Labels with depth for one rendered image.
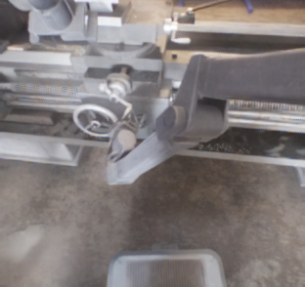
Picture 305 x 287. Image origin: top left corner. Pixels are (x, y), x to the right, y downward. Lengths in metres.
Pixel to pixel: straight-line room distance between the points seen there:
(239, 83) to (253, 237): 1.33
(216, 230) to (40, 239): 1.06
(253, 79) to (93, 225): 1.36
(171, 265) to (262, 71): 1.00
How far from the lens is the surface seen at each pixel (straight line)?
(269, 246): 1.58
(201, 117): 0.35
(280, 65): 0.27
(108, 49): 0.94
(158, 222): 1.47
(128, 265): 1.17
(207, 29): 1.34
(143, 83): 0.88
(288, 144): 1.44
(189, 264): 1.17
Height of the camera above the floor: 1.41
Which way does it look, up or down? 51 degrees down
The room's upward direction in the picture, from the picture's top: 2 degrees counter-clockwise
